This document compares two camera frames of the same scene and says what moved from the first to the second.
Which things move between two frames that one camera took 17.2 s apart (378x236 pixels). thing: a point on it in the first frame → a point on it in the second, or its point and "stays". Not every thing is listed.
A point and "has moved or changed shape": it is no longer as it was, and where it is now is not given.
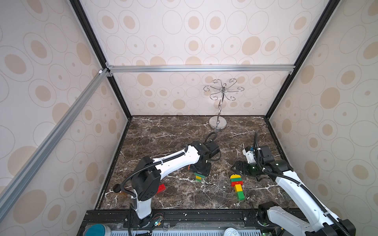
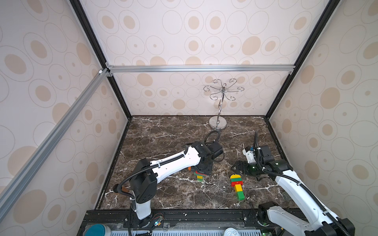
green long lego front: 200,175 stays
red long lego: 161,188 has moved or changed shape
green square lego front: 240,195 stays
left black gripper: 206,171 stays
